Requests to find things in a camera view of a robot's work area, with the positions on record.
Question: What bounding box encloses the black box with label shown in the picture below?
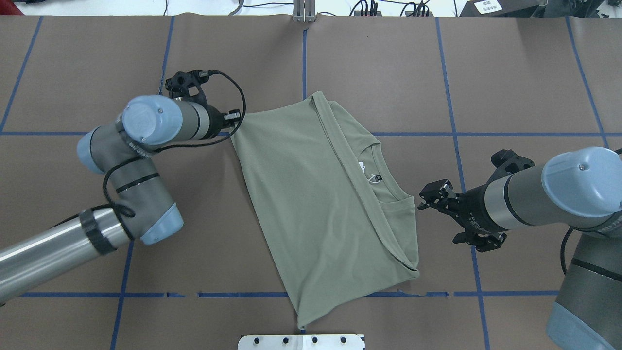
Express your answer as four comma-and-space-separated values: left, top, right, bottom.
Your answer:
458, 0, 547, 18

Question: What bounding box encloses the olive green long-sleeve shirt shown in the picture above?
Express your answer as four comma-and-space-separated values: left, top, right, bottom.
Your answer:
232, 91, 420, 328

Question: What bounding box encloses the aluminium frame post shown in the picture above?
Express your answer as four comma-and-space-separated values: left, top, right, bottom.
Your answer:
292, 0, 317, 23

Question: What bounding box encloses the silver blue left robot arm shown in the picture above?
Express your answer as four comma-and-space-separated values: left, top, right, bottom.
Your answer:
0, 95, 246, 304

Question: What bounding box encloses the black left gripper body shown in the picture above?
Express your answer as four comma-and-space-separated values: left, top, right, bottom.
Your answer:
207, 107, 233, 137

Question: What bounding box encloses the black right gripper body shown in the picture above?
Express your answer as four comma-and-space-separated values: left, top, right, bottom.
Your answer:
445, 185, 507, 252

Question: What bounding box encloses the brown paper table cover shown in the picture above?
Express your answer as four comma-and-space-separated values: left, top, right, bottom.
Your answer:
1, 14, 621, 350

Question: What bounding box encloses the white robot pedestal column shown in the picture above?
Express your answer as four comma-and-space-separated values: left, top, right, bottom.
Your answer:
237, 334, 366, 350

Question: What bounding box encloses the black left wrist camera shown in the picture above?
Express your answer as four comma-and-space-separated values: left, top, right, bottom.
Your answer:
164, 70, 209, 107

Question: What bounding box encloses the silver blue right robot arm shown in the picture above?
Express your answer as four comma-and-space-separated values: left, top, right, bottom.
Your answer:
418, 147, 622, 350

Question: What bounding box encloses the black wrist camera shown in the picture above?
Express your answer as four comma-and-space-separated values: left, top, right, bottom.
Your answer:
164, 70, 209, 107
486, 149, 535, 183

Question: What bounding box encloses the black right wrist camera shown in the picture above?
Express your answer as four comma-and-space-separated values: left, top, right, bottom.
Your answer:
486, 149, 535, 183

